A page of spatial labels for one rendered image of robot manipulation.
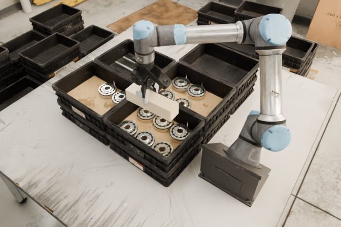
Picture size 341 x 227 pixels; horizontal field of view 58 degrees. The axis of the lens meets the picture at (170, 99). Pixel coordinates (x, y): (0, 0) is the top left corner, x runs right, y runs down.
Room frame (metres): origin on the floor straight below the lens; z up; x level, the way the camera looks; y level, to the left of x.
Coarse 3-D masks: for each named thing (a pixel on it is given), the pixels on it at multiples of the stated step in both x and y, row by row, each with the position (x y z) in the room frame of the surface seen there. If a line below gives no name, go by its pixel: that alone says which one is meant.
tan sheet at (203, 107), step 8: (168, 88) 1.35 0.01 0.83; (176, 96) 1.29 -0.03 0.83; (184, 96) 1.29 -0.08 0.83; (208, 96) 1.29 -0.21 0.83; (216, 96) 1.29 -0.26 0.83; (192, 104) 1.22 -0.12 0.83; (200, 104) 1.22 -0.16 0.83; (208, 104) 1.22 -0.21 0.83; (216, 104) 1.22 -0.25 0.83; (200, 112) 1.16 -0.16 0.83; (208, 112) 1.16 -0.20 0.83
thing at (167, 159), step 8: (120, 104) 1.12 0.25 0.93; (112, 112) 1.06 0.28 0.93; (104, 120) 1.01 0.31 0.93; (200, 120) 1.01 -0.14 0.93; (112, 128) 0.98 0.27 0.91; (120, 128) 0.96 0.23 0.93; (200, 128) 0.97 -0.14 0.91; (128, 136) 0.91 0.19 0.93; (192, 136) 0.92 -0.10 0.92; (144, 144) 0.86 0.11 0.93; (184, 144) 0.87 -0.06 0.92; (152, 152) 0.82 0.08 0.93; (176, 152) 0.82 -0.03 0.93; (160, 160) 0.79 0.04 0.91; (168, 160) 0.78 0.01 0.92
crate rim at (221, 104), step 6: (186, 66) 1.43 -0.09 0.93; (198, 72) 1.38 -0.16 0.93; (216, 78) 1.32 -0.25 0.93; (228, 84) 1.27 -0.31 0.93; (234, 90) 1.22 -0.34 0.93; (228, 96) 1.18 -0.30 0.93; (222, 102) 1.13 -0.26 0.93; (186, 108) 1.09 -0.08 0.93; (216, 108) 1.09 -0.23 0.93; (198, 114) 1.05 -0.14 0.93; (210, 114) 1.05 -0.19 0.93; (204, 120) 1.02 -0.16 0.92
